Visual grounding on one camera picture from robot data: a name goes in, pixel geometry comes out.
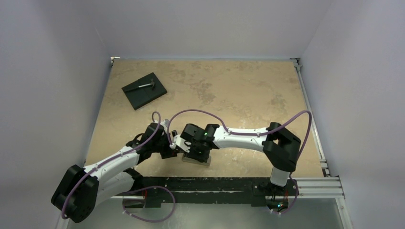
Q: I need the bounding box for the grey remote control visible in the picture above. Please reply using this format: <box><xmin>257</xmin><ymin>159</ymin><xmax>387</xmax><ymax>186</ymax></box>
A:
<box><xmin>181</xmin><ymin>154</ymin><xmax>212</xmax><ymax>167</ymax></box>

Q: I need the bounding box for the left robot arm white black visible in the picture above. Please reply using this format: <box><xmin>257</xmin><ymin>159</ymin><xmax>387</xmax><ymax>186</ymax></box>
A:
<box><xmin>51</xmin><ymin>119</ymin><xmax>176</xmax><ymax>223</ymax></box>

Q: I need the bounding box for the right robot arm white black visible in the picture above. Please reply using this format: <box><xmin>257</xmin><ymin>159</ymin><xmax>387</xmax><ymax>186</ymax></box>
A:
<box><xmin>173</xmin><ymin>122</ymin><xmax>301</xmax><ymax>194</ymax></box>

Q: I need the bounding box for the black square tray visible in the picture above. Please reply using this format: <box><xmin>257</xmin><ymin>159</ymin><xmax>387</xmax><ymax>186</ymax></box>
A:
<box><xmin>122</xmin><ymin>73</ymin><xmax>167</xmax><ymax>110</ymax></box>

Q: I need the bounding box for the small metal hammer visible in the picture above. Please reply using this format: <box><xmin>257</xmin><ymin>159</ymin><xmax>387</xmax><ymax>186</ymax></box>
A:
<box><xmin>125</xmin><ymin>79</ymin><xmax>155</xmax><ymax>92</ymax></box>

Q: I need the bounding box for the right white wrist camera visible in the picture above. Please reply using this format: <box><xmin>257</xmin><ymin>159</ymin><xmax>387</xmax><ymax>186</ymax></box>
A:
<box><xmin>170</xmin><ymin>135</ymin><xmax>192</xmax><ymax>153</ymax></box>

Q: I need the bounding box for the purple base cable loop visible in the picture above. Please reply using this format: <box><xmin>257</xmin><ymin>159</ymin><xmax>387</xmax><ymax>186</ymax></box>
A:
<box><xmin>122</xmin><ymin>184</ymin><xmax>176</xmax><ymax>223</ymax></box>

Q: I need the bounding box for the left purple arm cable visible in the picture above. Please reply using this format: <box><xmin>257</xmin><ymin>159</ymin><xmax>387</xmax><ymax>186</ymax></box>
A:
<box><xmin>61</xmin><ymin>111</ymin><xmax>162</xmax><ymax>220</ymax></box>

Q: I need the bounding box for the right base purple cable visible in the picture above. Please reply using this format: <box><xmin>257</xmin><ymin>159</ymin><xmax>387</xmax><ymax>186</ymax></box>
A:
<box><xmin>269</xmin><ymin>178</ymin><xmax>300</xmax><ymax>216</ymax></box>

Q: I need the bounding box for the aluminium frame rail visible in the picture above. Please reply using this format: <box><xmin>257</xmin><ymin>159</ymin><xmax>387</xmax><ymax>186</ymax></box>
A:
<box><xmin>296</xmin><ymin>58</ymin><xmax>353</xmax><ymax>229</ymax></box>

